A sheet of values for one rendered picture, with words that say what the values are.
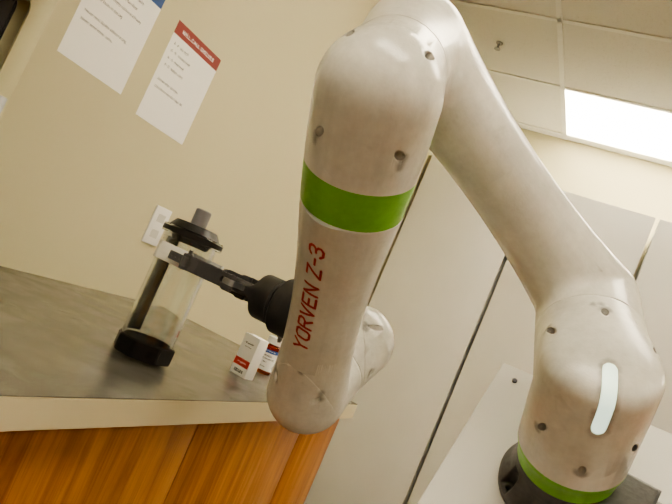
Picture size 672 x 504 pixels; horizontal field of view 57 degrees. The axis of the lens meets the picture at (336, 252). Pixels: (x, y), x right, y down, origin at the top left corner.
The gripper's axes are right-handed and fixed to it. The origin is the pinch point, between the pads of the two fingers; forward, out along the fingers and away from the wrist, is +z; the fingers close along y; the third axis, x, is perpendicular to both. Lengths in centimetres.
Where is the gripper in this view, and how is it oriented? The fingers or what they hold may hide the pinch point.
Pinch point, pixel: (185, 259)
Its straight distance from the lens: 110.8
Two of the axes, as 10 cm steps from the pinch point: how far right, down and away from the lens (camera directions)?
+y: -3.5, -2.4, -9.1
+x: -4.1, 9.1, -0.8
